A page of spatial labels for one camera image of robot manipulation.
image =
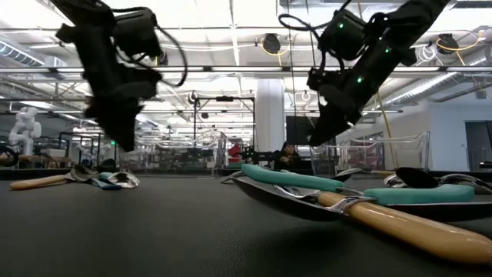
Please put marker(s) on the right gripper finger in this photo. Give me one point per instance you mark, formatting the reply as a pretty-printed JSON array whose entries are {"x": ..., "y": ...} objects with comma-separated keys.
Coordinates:
[
  {"x": 344, "y": 123},
  {"x": 323, "y": 127}
]

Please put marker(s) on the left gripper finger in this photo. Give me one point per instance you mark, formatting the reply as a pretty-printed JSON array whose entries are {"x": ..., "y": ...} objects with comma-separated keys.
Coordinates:
[
  {"x": 107, "y": 127},
  {"x": 128, "y": 131}
]

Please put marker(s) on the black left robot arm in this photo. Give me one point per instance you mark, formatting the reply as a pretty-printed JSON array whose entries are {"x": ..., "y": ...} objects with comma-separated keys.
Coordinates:
[{"x": 88, "y": 38}]

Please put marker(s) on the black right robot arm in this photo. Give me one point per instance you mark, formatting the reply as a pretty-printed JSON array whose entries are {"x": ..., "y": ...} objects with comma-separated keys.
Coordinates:
[{"x": 415, "y": 23}]

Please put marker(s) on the black monitor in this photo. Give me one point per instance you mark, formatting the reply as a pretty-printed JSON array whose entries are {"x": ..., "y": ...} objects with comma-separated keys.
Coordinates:
[{"x": 296, "y": 131}]

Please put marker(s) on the person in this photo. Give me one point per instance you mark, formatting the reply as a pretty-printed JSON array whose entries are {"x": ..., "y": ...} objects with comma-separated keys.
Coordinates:
[{"x": 288, "y": 154}]

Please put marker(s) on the white pillar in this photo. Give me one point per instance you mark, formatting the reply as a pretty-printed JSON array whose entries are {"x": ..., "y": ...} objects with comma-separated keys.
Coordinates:
[{"x": 269, "y": 115}]

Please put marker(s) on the wooden background table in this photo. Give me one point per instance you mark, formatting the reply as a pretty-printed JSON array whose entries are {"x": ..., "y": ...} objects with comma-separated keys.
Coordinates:
[{"x": 38, "y": 157}]

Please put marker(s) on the white humanoid robot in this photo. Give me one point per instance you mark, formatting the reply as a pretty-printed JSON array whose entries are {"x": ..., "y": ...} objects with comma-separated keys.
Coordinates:
[{"x": 26, "y": 129}]

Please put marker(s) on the clear plastic bin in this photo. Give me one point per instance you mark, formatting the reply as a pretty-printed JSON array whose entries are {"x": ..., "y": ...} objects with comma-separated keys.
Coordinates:
[
  {"x": 219, "y": 150},
  {"x": 423, "y": 154}
]

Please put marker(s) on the teal box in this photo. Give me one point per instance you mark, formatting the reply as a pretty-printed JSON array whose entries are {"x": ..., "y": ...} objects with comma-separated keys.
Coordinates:
[{"x": 235, "y": 165}]

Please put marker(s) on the dark metal cutlery piece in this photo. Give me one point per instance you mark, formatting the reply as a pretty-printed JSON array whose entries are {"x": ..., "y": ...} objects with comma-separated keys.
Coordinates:
[{"x": 234, "y": 177}]

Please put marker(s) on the long ceiling light strip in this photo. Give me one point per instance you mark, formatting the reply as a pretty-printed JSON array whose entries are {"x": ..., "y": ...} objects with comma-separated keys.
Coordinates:
[{"x": 238, "y": 69}]

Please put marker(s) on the black table mat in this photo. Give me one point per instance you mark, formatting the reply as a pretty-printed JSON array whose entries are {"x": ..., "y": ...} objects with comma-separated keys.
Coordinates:
[{"x": 153, "y": 231}]

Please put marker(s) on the dark door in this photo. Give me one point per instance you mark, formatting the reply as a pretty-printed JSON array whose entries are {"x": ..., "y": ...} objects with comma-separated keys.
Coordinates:
[{"x": 478, "y": 146}]

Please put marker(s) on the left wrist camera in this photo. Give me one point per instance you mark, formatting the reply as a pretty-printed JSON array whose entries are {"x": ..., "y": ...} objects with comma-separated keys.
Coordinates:
[{"x": 144, "y": 82}]

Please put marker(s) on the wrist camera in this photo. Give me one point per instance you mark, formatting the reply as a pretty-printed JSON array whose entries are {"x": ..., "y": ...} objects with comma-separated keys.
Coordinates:
[
  {"x": 144, "y": 82},
  {"x": 319, "y": 79}
]

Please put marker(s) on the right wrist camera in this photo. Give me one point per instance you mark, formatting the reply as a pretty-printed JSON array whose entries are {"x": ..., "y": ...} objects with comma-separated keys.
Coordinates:
[{"x": 319, "y": 79}]

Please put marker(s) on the silver air duct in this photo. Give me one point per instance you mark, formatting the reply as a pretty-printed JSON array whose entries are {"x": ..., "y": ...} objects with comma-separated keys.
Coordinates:
[
  {"x": 23, "y": 55},
  {"x": 442, "y": 81}
]

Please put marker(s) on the black frame rig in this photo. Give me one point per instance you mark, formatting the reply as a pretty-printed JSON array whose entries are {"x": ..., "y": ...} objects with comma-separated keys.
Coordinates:
[{"x": 225, "y": 99}]

